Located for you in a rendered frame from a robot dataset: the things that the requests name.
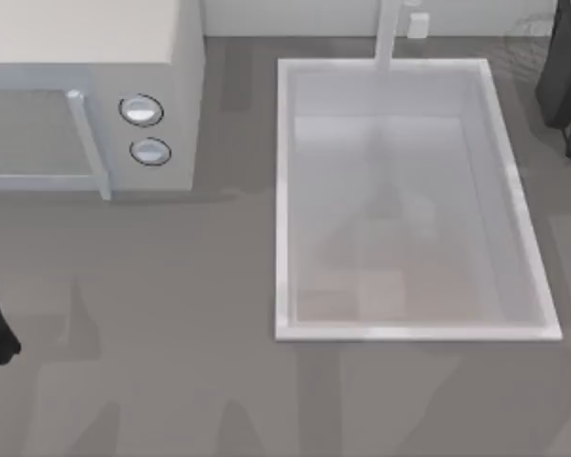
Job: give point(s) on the large round microwave knob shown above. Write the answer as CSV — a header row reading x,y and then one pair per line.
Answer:
x,y
141,110

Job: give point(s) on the small round microwave knob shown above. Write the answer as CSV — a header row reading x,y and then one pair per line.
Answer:
x,y
150,151

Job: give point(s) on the small white tap lever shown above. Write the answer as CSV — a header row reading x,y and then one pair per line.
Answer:
x,y
418,25

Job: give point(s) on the pale microwave oven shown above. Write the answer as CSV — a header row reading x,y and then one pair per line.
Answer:
x,y
181,95

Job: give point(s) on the microwave oven door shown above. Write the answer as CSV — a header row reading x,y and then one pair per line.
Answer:
x,y
28,133

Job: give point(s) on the tall white tap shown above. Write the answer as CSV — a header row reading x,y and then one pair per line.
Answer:
x,y
387,33

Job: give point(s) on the white sink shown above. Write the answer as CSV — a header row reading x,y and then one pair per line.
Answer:
x,y
399,214

